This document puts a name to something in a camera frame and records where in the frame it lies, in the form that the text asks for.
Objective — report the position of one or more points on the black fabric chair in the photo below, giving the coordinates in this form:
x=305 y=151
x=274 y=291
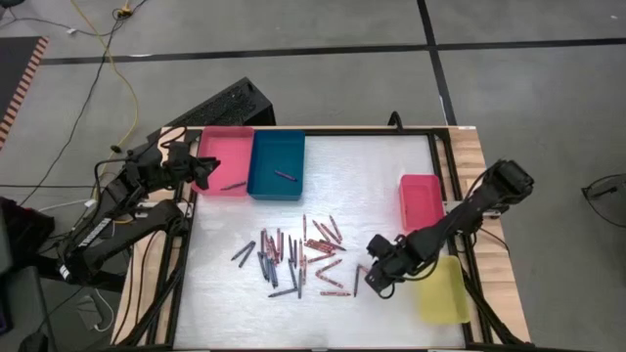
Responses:
x=24 y=234

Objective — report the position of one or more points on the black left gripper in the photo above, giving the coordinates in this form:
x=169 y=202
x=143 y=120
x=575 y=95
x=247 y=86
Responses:
x=181 y=163

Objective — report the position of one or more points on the grey power adapter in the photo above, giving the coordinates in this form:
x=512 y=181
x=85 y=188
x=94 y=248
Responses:
x=90 y=313

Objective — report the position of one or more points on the large pink plastic tray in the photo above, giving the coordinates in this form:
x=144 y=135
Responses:
x=230 y=156

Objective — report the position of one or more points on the black computer mouse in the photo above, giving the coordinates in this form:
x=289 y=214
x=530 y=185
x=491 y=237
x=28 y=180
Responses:
x=34 y=342

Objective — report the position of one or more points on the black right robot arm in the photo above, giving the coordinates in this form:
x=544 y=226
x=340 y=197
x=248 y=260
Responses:
x=464 y=215

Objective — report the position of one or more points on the black table-edge clip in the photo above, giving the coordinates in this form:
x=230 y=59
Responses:
x=395 y=119

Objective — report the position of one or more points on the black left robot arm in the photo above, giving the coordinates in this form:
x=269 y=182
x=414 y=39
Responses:
x=98 y=234

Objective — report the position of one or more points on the blue plastic tray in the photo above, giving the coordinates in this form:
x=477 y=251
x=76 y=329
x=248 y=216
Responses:
x=276 y=156

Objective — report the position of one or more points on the yellow plastic tray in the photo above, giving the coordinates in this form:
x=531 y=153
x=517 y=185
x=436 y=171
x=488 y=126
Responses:
x=445 y=298

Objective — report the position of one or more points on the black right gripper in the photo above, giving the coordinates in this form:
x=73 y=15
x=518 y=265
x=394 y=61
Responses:
x=391 y=261

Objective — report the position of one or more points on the small pink plastic tray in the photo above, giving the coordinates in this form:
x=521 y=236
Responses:
x=420 y=203

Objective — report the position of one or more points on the black mat with striped edge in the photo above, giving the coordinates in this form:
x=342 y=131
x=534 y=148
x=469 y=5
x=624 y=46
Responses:
x=14 y=63

